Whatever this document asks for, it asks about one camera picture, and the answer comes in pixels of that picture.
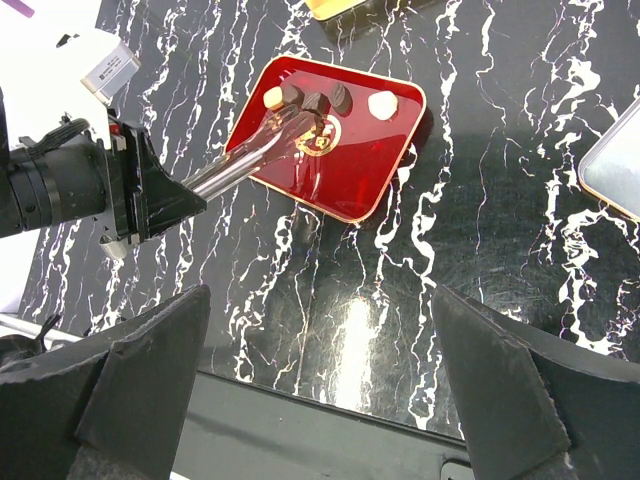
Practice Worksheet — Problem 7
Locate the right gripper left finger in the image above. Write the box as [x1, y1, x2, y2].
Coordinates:
[1, 285, 210, 479]

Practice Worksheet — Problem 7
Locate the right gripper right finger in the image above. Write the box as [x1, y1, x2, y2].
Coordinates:
[431, 285, 639, 479]

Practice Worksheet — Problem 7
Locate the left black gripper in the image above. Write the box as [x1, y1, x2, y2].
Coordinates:
[97, 108, 207, 255]

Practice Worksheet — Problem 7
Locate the dark chocolate piece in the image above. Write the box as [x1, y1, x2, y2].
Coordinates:
[301, 92, 330, 116]

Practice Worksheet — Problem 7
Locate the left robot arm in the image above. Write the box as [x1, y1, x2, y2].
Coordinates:
[1, 109, 207, 259]

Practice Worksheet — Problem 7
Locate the tan hexagon chocolate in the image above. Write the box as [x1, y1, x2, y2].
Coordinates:
[263, 86, 285, 111]

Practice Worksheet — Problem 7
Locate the dark hexagon chocolate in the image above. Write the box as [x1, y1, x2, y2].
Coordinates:
[281, 85, 305, 108]

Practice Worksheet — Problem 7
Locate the dark round chocolate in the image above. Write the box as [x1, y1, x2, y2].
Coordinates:
[329, 82, 353, 116]

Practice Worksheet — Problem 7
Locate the white heart chocolate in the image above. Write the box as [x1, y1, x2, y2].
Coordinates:
[367, 90, 398, 121]

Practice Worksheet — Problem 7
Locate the gold chocolate tin box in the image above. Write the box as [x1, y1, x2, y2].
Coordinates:
[303, 0, 441, 22]

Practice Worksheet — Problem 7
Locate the red lacquer tray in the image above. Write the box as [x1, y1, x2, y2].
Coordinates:
[225, 55, 427, 223]

